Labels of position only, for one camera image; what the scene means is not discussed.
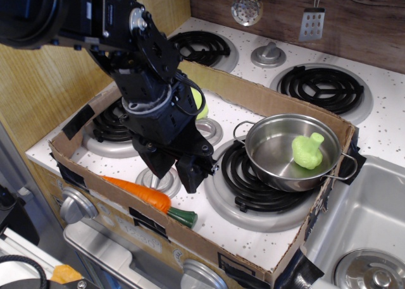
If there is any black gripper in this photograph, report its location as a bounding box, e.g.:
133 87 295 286
119 78 216 194

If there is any green toy broccoli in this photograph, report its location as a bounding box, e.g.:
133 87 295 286
291 132 325 170

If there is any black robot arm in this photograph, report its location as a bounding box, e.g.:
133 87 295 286
1 0 217 194

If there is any small steel pan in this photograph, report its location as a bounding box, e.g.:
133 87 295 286
233 114 358 192

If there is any silver stovetop knob front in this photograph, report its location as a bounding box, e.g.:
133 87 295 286
135 168 182 199

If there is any silver stovetop knob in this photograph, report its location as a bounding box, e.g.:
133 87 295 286
251 42 287 68
196 118 223 146
135 168 182 199

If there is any silver stovetop knob middle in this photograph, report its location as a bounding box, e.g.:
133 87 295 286
196 118 223 146

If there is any orange toy carrot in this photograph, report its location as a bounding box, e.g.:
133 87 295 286
102 175 198 228

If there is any light green toy plate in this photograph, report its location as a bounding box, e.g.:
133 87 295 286
191 88 209 120

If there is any front right black burner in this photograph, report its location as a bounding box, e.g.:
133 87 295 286
221 141 312 212

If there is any black burner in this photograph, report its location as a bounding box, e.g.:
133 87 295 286
221 141 312 212
169 31 231 66
92 99 132 142
276 65 365 114

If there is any front left black burner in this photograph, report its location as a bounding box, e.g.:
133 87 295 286
92 99 132 142

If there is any brown cardboard fence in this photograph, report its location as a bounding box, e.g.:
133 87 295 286
49 61 356 288

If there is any silver oven knob left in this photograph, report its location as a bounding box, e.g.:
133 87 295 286
59 187 98 224

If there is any silver oven knob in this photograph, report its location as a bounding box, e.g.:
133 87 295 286
59 187 98 224
180 259 228 289

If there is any silver oven knob right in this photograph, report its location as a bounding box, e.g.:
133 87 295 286
180 259 228 289

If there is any rear left black burner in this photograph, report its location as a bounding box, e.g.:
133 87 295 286
169 31 231 66

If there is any silver stovetop knob rear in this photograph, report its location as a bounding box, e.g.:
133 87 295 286
251 42 287 68

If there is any hanging perforated steel ladle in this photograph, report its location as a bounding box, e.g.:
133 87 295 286
231 0 263 27

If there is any rear right black burner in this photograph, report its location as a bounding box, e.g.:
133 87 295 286
276 65 365 114

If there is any hanging slotted steel spatula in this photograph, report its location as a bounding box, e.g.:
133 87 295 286
299 0 325 42

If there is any steel sink basin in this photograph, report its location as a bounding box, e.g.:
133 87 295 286
304 156 404 288

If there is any silver sink drain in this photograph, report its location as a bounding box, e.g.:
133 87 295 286
333 249 404 288

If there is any silver oven door handle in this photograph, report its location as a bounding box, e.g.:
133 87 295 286
63 221 165 289

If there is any black cable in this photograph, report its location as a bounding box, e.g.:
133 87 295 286
0 254 48 286

